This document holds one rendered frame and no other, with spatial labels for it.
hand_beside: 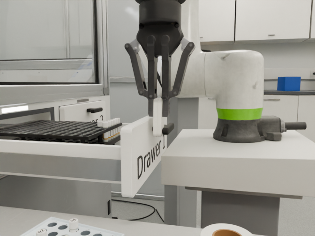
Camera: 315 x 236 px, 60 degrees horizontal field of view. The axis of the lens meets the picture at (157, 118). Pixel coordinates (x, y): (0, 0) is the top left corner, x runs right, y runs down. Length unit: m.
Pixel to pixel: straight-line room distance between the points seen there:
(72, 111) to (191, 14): 0.45
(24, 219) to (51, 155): 0.13
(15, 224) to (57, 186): 0.33
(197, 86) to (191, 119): 0.80
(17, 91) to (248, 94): 0.56
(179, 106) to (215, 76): 0.76
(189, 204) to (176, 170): 1.07
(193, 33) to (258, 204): 0.50
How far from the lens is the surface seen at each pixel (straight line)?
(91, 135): 0.51
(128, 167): 0.42
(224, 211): 0.79
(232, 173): 0.63
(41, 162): 0.51
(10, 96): 0.68
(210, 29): 3.87
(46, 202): 0.82
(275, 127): 0.81
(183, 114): 1.51
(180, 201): 1.63
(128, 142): 0.41
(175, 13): 0.49
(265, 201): 0.79
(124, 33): 2.35
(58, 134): 0.54
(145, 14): 0.49
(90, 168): 0.46
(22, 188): 0.73
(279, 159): 0.63
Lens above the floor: 0.99
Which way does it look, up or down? 7 degrees down
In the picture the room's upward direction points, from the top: straight up
